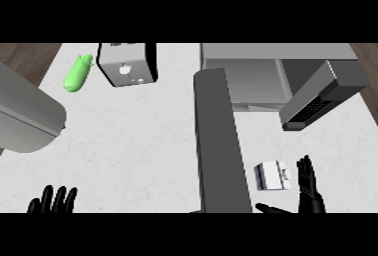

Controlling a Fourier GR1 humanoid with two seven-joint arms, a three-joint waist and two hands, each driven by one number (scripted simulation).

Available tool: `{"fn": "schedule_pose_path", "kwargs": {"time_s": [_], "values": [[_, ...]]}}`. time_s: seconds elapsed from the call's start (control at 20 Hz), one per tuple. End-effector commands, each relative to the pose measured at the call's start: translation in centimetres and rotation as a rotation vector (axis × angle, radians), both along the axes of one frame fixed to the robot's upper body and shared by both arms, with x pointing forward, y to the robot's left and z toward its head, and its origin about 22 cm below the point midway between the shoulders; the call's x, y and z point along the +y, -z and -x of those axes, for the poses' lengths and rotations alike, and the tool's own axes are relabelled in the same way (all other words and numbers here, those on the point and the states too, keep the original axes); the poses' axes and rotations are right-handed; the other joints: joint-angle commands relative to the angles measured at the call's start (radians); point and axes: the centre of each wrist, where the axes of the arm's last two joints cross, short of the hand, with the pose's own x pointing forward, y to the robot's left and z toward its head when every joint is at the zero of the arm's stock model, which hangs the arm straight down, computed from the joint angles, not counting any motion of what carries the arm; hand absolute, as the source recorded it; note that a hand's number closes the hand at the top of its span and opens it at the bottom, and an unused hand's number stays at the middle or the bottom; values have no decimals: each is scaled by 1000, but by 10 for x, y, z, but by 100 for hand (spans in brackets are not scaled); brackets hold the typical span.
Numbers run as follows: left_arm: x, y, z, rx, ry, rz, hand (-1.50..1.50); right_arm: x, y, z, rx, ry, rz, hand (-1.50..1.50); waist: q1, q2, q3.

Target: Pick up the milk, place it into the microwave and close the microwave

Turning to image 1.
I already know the grey microwave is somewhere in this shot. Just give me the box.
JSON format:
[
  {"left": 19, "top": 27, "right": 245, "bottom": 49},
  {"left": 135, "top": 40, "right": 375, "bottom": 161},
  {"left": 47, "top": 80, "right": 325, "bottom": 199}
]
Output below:
[{"left": 200, "top": 43, "right": 369, "bottom": 132}]

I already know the green cucumber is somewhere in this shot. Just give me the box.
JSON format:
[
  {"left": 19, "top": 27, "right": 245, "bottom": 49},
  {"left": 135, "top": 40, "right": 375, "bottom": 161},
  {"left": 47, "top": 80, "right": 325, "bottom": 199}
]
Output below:
[{"left": 62, "top": 53, "right": 96, "bottom": 93}]

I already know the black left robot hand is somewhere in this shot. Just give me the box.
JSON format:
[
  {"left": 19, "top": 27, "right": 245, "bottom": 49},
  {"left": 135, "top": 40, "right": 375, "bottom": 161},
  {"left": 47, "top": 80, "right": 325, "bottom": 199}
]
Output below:
[{"left": 27, "top": 185, "right": 80, "bottom": 214}]

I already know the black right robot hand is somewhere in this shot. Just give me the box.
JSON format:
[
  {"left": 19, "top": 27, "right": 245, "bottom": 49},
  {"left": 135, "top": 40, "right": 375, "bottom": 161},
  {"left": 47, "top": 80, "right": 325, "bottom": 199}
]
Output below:
[{"left": 254, "top": 154, "right": 328, "bottom": 214}]

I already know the dark grey microwave door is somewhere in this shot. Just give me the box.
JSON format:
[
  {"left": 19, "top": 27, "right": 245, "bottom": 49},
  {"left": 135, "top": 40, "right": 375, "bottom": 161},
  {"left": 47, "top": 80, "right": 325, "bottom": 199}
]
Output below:
[{"left": 192, "top": 68, "right": 254, "bottom": 214}]

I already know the white milk carton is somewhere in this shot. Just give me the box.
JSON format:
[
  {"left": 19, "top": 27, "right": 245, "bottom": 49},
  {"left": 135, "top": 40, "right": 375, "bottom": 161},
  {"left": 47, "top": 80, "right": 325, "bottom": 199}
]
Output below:
[{"left": 253, "top": 160, "right": 293, "bottom": 192}]

